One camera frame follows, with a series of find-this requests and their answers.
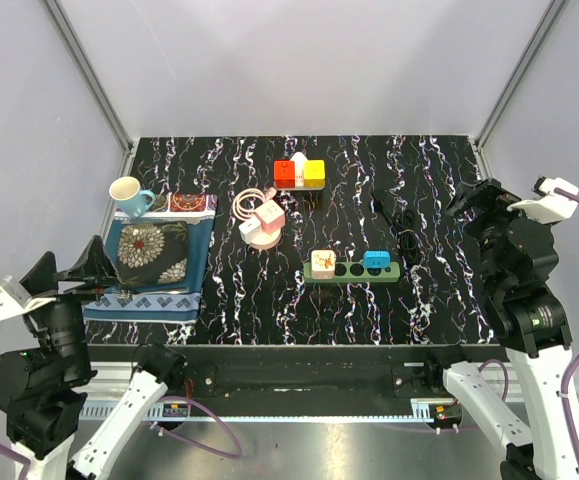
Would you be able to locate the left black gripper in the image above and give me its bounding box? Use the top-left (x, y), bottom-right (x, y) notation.
top-left (24, 232), bottom-right (120, 380)

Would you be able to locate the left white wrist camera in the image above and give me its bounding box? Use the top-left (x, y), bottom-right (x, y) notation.
top-left (0, 276), bottom-right (57, 322)

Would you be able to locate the pink power cord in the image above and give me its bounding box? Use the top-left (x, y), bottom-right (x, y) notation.
top-left (232, 187), bottom-right (278, 221)

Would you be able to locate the white triangular power strip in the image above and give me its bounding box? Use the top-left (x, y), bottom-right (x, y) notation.
top-left (291, 152), bottom-right (308, 190)

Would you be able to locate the blue ceramic mug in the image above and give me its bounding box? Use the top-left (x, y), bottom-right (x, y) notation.
top-left (108, 176), bottom-right (156, 218)

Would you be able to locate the red cube socket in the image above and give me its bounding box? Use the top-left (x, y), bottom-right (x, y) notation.
top-left (273, 160), bottom-right (296, 190)

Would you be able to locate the yellow cube socket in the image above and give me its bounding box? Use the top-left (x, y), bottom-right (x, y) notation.
top-left (303, 159), bottom-right (326, 190)

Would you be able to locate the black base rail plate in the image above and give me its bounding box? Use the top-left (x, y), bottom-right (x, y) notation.
top-left (88, 343), bottom-right (508, 417)

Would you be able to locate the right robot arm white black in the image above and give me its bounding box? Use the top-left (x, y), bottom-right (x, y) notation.
top-left (422, 177), bottom-right (579, 479)

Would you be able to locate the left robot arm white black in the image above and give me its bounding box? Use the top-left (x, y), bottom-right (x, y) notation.
top-left (0, 235), bottom-right (185, 479)

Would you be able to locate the pink cube socket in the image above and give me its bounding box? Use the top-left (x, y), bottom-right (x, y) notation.
top-left (254, 200), bottom-right (285, 234)
top-left (310, 249), bottom-right (336, 280)

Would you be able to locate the pink cube socket front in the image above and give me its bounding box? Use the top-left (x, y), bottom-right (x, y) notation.
top-left (254, 200), bottom-right (285, 234)

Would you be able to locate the round pink power strip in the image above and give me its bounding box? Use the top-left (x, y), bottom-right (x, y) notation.
top-left (249, 230), bottom-right (282, 250)

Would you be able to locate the black coiled cable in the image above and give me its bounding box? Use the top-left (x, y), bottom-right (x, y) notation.
top-left (371, 188), bottom-right (423, 269)

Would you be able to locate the blue plug adapter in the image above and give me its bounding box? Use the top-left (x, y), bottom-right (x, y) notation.
top-left (362, 250), bottom-right (391, 269)

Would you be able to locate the black floral square plate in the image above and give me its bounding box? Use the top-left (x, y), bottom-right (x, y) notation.
top-left (116, 221), bottom-right (189, 287)

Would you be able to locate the green power strip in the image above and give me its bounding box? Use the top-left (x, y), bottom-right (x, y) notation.
top-left (303, 262), bottom-right (401, 284)

